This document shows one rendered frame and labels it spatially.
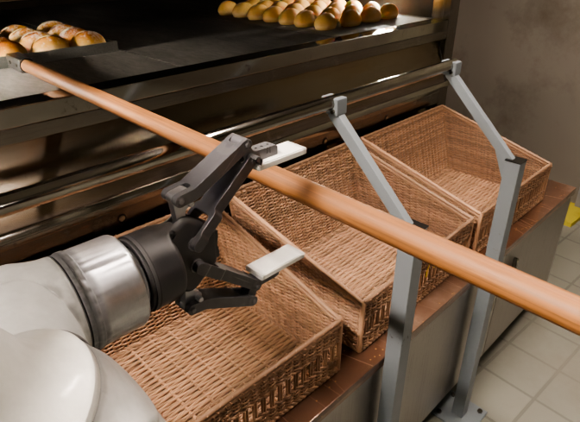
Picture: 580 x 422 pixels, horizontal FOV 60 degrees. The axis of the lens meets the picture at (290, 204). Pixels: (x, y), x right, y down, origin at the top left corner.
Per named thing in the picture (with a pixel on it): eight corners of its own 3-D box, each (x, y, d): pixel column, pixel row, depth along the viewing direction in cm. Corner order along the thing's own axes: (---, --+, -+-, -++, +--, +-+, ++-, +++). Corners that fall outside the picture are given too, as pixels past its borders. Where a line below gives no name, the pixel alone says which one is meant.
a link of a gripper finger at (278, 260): (261, 276, 57) (261, 281, 57) (305, 252, 61) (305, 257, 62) (244, 265, 59) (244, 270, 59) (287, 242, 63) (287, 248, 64)
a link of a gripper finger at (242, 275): (201, 260, 49) (194, 273, 49) (267, 285, 58) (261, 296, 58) (179, 244, 51) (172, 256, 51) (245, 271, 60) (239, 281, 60)
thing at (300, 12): (213, 15, 207) (212, 0, 205) (295, 4, 237) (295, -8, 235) (324, 32, 169) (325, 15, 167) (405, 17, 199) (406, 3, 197)
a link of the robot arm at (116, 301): (58, 321, 48) (116, 293, 51) (103, 374, 42) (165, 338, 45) (35, 238, 43) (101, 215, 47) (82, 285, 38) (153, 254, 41)
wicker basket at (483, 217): (351, 206, 187) (356, 135, 174) (432, 164, 222) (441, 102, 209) (474, 259, 157) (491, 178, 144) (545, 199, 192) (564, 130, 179)
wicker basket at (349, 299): (227, 274, 150) (221, 191, 137) (345, 209, 186) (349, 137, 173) (360, 358, 120) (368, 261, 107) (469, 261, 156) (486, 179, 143)
